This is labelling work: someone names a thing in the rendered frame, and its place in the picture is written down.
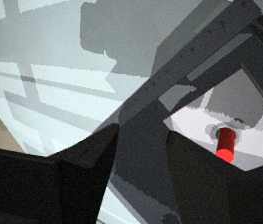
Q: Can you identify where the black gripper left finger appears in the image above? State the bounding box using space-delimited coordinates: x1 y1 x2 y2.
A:
0 123 119 224

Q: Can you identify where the red peg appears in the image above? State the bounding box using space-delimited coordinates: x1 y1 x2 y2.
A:
216 128 235 163

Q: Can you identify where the grey square plate with hole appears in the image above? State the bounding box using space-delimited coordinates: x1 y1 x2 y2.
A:
163 60 263 171

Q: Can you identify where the dark grey open box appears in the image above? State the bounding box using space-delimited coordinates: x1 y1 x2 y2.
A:
87 0 263 224

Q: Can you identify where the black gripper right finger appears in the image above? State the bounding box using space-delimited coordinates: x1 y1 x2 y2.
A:
166 131 263 224

